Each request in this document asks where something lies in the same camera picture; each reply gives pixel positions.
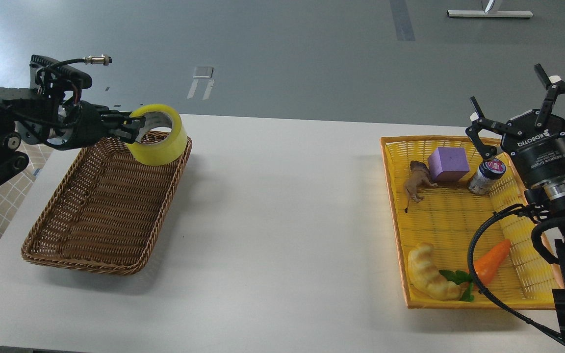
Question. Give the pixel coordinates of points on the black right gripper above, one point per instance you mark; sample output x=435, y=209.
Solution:
x=542, y=147

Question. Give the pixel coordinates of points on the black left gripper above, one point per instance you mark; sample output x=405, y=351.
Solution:
x=89, y=128

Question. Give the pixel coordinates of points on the yellow tape roll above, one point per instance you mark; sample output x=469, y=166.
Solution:
x=168, y=149

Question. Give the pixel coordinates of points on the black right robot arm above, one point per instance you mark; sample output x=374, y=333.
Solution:
x=545, y=204

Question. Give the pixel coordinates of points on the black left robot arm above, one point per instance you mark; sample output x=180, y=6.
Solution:
x=51, y=112

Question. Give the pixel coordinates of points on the small jar with dark lid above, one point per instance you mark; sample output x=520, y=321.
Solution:
x=487, y=174

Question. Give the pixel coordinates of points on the purple foam block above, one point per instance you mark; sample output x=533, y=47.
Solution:
x=448, y=164

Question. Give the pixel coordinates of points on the brown wicker basket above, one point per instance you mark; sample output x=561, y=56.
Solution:
x=106, y=214

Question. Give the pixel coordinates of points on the brown toy animal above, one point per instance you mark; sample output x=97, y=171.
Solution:
x=420, y=177

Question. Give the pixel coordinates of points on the yellow plastic basket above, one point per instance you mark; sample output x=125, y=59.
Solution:
x=449, y=216

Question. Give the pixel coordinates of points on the orange toy carrot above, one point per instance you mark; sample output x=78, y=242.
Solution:
x=486, y=268

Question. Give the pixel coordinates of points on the white stand base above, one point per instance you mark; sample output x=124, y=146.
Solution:
x=490, y=9

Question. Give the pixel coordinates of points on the toy croissant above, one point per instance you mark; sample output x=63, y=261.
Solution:
x=425, y=276

